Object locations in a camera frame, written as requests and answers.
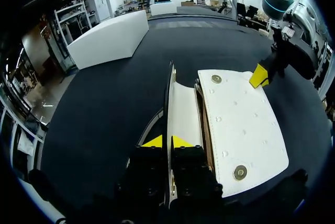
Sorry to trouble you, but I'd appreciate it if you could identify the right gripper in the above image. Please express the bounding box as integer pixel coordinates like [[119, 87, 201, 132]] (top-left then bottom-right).
[[248, 20, 319, 89]]

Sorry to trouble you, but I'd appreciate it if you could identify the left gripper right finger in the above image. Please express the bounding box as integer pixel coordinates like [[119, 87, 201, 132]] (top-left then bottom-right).
[[171, 135, 224, 205]]

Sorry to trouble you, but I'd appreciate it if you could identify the white cable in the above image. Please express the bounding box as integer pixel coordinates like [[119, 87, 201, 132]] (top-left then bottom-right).
[[286, 0, 308, 18]]

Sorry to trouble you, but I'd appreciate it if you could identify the large white block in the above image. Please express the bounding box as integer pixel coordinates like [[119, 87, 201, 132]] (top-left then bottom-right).
[[66, 9, 150, 71]]

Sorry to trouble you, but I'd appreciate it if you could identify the white handbag with gold chain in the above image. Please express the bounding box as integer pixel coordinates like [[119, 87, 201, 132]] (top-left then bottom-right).
[[127, 60, 290, 209]]

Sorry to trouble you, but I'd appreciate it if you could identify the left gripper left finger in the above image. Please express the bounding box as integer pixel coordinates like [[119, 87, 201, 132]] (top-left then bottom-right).
[[115, 135, 166, 205]]

